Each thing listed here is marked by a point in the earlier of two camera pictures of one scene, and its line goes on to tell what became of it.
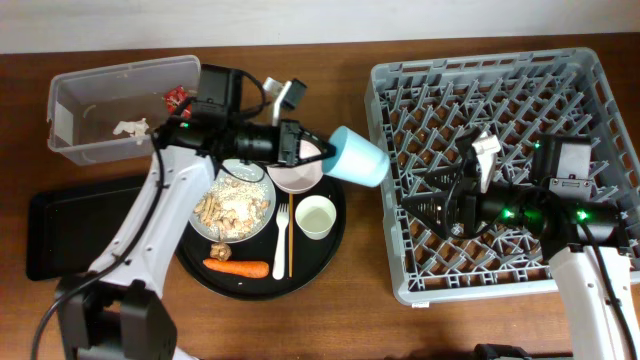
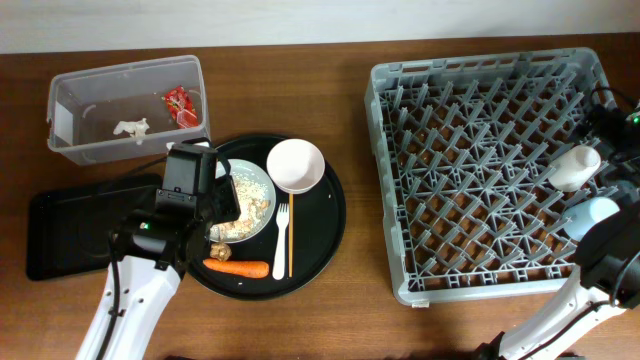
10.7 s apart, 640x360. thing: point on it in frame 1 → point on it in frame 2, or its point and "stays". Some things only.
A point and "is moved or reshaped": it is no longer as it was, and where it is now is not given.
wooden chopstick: [290, 233] stays
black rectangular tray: [69, 229] stays
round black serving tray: [300, 242] stays
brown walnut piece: [220, 251] stays
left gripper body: [263, 142] → [222, 206]
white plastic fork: [282, 218] stays
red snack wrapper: [173, 98] stays
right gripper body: [491, 204] → [620, 137]
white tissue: [136, 129] stays
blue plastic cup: [357, 158] is moved or reshaped
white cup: [316, 216] → [571, 170]
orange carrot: [255, 269] stays
